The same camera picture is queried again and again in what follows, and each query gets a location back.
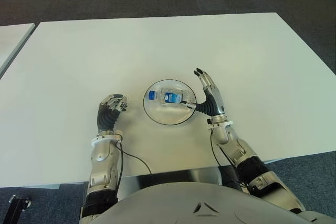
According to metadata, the grey robot torso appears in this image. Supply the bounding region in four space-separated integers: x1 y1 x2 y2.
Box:
89 181 336 224

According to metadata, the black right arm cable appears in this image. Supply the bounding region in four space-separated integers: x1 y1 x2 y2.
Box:
209 129 247 186

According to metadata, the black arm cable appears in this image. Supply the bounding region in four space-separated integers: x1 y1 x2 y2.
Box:
115 137 153 190
209 129 247 186

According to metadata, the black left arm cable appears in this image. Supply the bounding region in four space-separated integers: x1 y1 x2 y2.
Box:
115 137 153 190

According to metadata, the white neighbouring table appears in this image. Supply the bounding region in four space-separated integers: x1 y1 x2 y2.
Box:
0 23 36 78

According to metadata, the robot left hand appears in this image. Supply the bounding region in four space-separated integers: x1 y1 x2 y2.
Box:
96 93 129 133

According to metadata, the black metal stand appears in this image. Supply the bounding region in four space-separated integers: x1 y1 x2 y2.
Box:
7 195 33 224

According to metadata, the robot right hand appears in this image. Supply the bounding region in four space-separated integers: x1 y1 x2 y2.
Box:
181 67 227 116

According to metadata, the white plate black rim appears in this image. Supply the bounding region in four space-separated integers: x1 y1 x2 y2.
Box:
143 78 197 126

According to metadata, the clear water bottle blue cap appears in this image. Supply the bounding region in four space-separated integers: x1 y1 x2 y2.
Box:
148 87 190 107

